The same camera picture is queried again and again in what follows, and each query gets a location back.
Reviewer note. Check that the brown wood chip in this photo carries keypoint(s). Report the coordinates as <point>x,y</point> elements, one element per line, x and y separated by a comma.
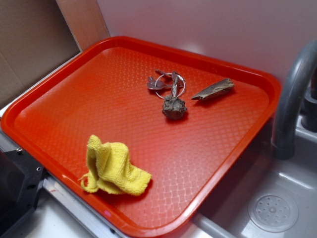
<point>215,90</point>

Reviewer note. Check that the red plastic tray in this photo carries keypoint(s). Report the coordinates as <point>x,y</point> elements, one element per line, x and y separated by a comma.
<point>103,92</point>

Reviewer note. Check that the yellow knitted cloth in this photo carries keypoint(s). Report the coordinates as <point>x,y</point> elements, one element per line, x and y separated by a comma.
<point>110,170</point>

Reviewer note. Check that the grey toy sink basin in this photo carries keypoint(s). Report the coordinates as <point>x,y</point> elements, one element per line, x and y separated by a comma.
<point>264,197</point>

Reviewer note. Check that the grey toy faucet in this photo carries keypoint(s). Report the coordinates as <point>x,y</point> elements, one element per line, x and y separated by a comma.
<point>299,92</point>

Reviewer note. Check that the brown cardboard panel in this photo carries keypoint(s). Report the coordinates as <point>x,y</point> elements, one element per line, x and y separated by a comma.
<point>37,36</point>

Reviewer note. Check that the metal keys on ring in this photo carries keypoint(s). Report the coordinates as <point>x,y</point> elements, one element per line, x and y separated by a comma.
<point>177,88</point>

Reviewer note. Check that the black metal bracket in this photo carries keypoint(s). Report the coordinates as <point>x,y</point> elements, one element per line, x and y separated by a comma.
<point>21,178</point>

